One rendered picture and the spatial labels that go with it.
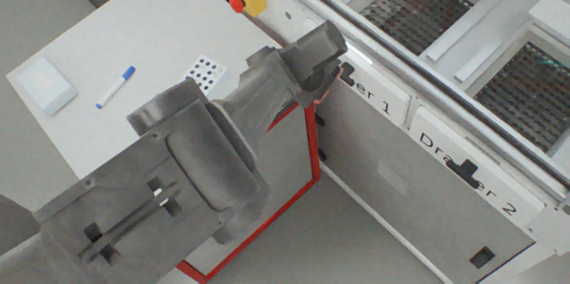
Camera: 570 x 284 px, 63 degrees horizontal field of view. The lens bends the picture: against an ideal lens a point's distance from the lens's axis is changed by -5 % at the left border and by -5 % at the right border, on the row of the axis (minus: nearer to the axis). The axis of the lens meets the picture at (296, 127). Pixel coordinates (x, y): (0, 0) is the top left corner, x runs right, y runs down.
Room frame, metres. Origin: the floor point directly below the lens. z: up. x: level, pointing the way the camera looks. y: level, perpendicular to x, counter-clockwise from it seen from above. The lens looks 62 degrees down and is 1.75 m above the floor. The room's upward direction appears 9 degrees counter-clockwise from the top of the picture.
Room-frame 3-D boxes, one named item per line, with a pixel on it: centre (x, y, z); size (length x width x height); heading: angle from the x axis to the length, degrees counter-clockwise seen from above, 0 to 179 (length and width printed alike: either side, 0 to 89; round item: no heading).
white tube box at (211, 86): (0.67, 0.21, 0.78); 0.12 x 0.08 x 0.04; 140
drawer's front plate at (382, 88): (0.57, -0.14, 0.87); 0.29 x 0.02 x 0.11; 35
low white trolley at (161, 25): (0.74, 0.34, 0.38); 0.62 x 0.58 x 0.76; 35
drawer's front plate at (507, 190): (0.32, -0.32, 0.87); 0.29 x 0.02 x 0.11; 35
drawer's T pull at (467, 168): (0.30, -0.30, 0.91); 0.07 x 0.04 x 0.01; 35
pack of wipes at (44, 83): (0.75, 0.61, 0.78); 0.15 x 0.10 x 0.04; 38
